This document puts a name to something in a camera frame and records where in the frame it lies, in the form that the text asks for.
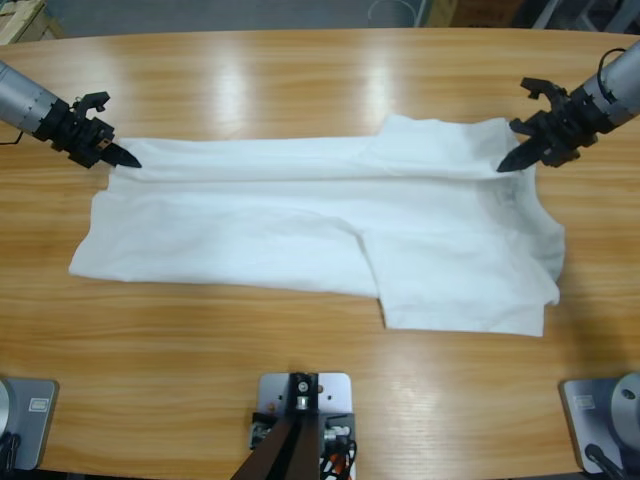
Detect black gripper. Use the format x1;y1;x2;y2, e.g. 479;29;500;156
34;101;144;170
497;88;602;174

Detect white t-shirt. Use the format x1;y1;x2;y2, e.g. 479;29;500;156
67;114;567;337

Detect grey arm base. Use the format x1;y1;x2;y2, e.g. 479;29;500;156
558;370;640;475
0;377;60;471

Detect grey metal equipment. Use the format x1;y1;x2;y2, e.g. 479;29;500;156
514;0;640;34

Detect brown cardboard box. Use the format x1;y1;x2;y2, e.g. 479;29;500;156
427;0;521;29

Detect wooden pallet stack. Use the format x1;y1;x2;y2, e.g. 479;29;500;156
0;0;69;46

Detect white mounting block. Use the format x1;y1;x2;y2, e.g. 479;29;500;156
257;371;354;417

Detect silver cylindrical fitting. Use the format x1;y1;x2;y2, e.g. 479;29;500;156
248;421;274;448
323;423;352;445

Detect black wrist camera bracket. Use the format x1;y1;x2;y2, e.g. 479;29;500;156
73;91;112;120
520;76;572;105

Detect thin white cable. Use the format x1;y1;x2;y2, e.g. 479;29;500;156
367;0;419;26

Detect black base cable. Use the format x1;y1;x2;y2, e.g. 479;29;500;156
0;430;22;472
583;443;624;480

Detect orange and black cables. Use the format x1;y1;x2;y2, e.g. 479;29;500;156
318;439;359;480

